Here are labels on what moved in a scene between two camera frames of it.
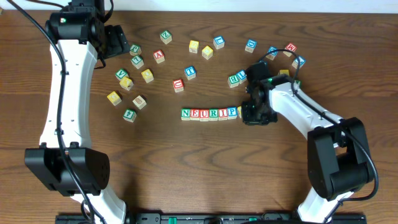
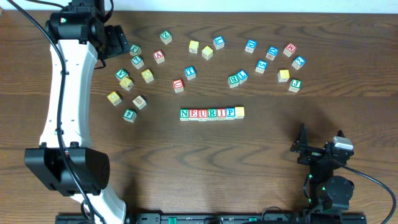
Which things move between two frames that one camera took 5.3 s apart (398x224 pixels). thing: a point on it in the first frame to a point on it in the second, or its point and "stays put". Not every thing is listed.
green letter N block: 185,114 stays put
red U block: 203,114 stays put
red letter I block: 222,114 stays put
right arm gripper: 252,113 to 313,151
